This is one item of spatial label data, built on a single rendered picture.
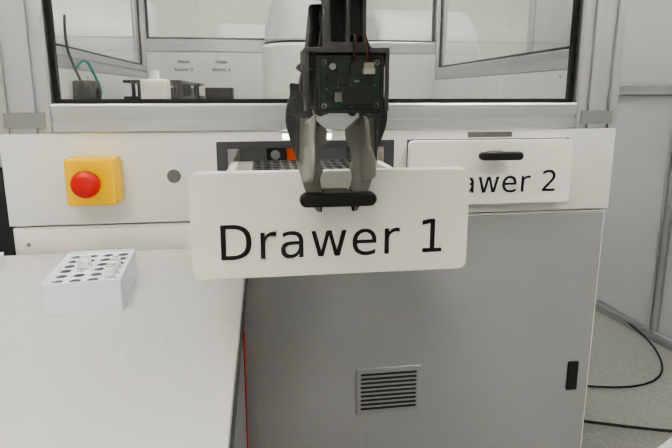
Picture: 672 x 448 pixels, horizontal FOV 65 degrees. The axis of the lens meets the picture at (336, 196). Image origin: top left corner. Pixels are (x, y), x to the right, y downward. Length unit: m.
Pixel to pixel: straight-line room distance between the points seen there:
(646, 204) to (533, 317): 1.54
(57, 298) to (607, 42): 0.92
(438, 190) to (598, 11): 0.56
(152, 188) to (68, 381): 0.43
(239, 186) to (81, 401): 0.23
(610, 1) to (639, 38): 1.56
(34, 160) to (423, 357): 0.74
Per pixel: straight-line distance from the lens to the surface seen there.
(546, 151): 0.98
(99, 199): 0.87
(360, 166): 0.51
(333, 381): 1.01
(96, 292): 0.66
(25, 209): 0.96
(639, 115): 2.57
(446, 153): 0.90
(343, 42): 0.45
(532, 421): 1.18
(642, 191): 2.56
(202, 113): 0.87
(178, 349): 0.56
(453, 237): 0.58
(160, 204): 0.90
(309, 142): 0.49
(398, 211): 0.55
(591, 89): 1.03
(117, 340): 0.59
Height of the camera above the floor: 1.01
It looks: 11 degrees down
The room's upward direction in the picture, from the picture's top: straight up
